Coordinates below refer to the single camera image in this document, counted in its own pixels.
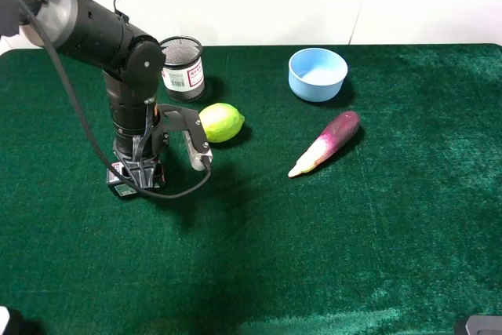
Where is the green felt table cloth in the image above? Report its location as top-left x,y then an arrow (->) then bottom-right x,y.
1,44 -> 501,334

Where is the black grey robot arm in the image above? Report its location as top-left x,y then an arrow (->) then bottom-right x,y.
1,0 -> 213,198

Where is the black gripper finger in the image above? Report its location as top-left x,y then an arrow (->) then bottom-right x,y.
124,158 -> 162,191

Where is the light blue bowl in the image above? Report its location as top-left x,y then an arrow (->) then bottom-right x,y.
288,48 -> 348,103

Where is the black cable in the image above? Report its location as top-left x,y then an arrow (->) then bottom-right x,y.
7,0 -> 213,198

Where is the grey object bottom right corner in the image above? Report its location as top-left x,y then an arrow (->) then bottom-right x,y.
454,315 -> 502,335

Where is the purple white eggplant toy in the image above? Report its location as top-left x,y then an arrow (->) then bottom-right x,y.
288,111 -> 360,178

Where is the small dark card box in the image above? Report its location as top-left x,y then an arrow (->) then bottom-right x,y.
105,161 -> 167,200

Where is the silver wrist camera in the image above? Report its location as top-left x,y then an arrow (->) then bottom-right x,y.
183,131 -> 213,171

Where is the green lime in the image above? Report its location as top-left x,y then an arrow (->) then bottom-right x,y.
199,103 -> 245,143

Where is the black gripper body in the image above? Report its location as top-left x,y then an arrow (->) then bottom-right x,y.
114,103 -> 208,165

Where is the black mesh pen holder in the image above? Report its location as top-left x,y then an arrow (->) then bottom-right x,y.
160,36 -> 206,103

